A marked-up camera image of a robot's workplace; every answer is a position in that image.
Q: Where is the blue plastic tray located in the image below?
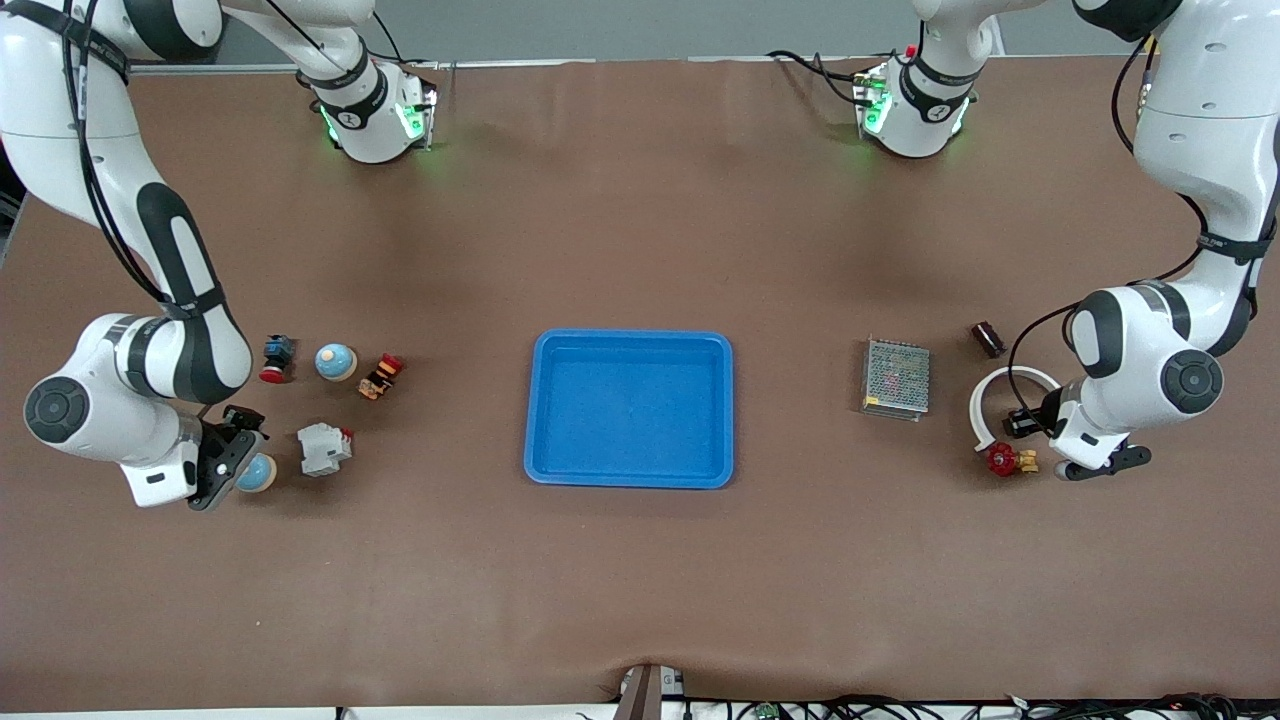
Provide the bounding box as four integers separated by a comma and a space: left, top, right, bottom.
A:
523, 329, 736, 491

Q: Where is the red push button blue body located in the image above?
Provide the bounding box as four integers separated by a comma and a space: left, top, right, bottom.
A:
259, 334, 297, 385

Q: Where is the brass valve red handwheel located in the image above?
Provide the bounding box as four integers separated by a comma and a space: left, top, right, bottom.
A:
984, 442, 1041, 478

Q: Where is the white circuit breaker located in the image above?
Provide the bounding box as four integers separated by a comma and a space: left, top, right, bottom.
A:
297, 422, 355, 478

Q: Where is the red emergency button orange body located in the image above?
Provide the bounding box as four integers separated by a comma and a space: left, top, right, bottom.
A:
358, 353, 407, 401

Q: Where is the metal mesh power supply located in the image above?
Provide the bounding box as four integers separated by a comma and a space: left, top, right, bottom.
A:
861, 337, 932, 423

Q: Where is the white curved plastic bracket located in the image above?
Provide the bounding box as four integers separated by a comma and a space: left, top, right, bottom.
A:
967, 366, 1063, 453

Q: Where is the black cable bundle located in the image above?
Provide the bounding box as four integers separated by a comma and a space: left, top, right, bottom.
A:
685, 692, 1280, 720

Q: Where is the black base cable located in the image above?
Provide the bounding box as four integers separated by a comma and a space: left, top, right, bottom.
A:
335, 5, 441, 76
765, 48, 876, 106

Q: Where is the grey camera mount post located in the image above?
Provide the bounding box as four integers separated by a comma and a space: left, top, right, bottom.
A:
612, 663, 686, 720

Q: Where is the silver table edge rail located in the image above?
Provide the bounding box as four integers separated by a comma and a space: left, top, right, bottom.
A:
130, 55, 1091, 76

